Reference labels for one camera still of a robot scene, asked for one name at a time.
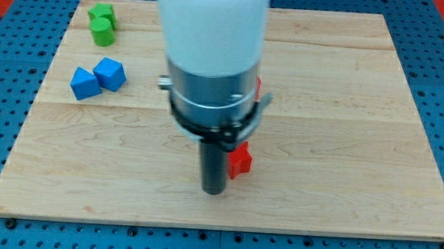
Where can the red circle block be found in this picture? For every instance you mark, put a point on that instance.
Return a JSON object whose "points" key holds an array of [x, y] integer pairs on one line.
{"points": [[257, 89]]}

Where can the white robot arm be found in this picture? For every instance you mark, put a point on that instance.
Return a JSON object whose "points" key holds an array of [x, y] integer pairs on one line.
{"points": [[213, 50]]}

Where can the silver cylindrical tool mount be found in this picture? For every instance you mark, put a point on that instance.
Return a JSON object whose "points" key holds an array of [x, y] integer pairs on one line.
{"points": [[218, 110]]}

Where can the blue cube block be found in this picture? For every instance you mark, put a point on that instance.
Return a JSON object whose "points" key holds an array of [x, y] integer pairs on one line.
{"points": [[110, 74]]}

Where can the green star block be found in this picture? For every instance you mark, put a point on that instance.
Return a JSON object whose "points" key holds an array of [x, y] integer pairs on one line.
{"points": [[103, 10]]}

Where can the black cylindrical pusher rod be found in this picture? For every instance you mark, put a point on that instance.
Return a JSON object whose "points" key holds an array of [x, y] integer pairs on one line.
{"points": [[213, 162]]}

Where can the blue triangular block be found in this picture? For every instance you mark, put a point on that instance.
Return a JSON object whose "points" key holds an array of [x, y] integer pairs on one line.
{"points": [[84, 84]]}

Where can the red star block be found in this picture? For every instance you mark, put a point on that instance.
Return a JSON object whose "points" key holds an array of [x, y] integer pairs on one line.
{"points": [[239, 161]]}

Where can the green cylinder block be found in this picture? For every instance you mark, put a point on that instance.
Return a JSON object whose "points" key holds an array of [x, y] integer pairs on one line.
{"points": [[102, 32]]}

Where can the wooden board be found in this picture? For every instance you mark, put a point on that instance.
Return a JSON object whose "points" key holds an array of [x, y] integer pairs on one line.
{"points": [[340, 150]]}

